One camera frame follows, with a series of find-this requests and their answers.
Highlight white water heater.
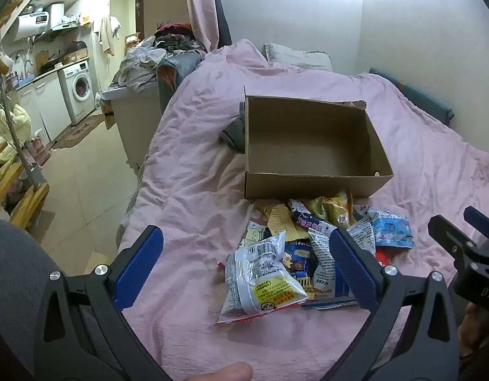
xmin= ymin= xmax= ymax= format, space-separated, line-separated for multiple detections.
xmin=7 ymin=2 xmax=67 ymax=45

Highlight dark clothes pile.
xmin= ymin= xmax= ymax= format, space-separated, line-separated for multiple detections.
xmin=154 ymin=23 xmax=208 ymax=55

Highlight pink duvet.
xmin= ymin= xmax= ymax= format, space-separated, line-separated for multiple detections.
xmin=116 ymin=39 xmax=489 ymax=381

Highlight beige snack packet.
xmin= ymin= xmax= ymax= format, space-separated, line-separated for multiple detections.
xmin=265 ymin=202 xmax=299 ymax=244

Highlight silver snack packet yellow label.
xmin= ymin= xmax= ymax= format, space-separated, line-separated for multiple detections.
xmin=216 ymin=231 xmax=309 ymax=325

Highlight silver printed snack packet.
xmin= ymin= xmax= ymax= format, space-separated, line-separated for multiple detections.
xmin=309 ymin=228 xmax=349 ymax=299

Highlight person's left hand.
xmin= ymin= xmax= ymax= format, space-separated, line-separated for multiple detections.
xmin=191 ymin=361 xmax=254 ymax=381

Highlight pale clothes pile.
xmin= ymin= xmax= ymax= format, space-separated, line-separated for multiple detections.
xmin=116 ymin=35 xmax=168 ymax=89

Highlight blue white snack packet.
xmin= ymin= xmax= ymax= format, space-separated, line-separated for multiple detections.
xmin=299 ymin=285 xmax=361 ymax=311

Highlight brown cardboard box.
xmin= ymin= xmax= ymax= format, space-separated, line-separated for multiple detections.
xmin=240 ymin=95 xmax=394 ymax=200

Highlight brown floor mat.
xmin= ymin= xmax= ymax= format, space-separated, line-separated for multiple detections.
xmin=51 ymin=108 xmax=107 ymax=150

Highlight navy snack packet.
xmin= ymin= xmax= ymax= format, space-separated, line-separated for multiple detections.
xmin=289 ymin=199 xmax=337 ymax=236

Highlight cardboard boxes on washer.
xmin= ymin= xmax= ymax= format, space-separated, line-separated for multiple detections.
xmin=61 ymin=41 xmax=89 ymax=65

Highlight white washing machine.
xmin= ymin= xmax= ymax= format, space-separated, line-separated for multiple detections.
xmin=57 ymin=59 xmax=96 ymax=126

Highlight blue jeans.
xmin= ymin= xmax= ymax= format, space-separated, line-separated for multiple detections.
xmin=156 ymin=53 xmax=204 ymax=104

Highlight white storage bin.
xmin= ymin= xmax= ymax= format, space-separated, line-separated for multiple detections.
xmin=101 ymin=83 xmax=162 ymax=168

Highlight blue cartoon snack packet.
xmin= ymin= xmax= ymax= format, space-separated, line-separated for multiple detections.
xmin=283 ymin=238 xmax=321 ymax=287

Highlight light blue snack packet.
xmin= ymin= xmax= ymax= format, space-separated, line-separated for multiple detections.
xmin=367 ymin=206 xmax=415 ymax=249

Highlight dark grey checked cloth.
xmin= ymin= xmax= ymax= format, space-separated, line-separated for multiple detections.
xmin=219 ymin=102 xmax=247 ymax=154

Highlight white base cabinet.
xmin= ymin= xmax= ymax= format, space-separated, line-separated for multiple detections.
xmin=15 ymin=72 xmax=73 ymax=144

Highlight person's right hand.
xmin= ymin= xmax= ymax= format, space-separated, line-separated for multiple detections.
xmin=458 ymin=305 xmax=489 ymax=362

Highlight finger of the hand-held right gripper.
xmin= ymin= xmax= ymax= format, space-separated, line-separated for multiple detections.
xmin=428 ymin=215 xmax=477 ymax=271
xmin=464 ymin=206 xmax=489 ymax=243

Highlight pale yellow blanket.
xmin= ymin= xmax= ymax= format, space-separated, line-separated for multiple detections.
xmin=0 ymin=102 xmax=33 ymax=168

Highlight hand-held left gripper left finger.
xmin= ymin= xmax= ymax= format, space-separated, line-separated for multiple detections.
xmin=33 ymin=224 xmax=169 ymax=381

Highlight white green cartoon snack packet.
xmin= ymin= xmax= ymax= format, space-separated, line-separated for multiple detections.
xmin=241 ymin=219 xmax=269 ymax=255

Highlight pink curtain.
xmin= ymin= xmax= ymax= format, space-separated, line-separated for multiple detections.
xmin=184 ymin=0 xmax=220 ymax=53

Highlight grey pillow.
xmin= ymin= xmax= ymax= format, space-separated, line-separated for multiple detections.
xmin=264 ymin=42 xmax=333 ymax=72

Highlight red snack packet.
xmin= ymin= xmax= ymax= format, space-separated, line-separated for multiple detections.
xmin=374 ymin=246 xmax=393 ymax=267

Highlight metal stair rail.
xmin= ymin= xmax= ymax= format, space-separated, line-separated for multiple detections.
xmin=0 ymin=72 xmax=43 ymax=191

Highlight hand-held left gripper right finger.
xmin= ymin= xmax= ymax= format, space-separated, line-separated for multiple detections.
xmin=327 ymin=228 xmax=461 ymax=381

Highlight teal cushion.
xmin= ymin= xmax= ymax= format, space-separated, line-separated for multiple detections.
xmin=368 ymin=67 xmax=456 ymax=128

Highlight hanging cream towel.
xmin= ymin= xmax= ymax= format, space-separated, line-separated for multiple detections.
xmin=92 ymin=14 xmax=123 ymax=55

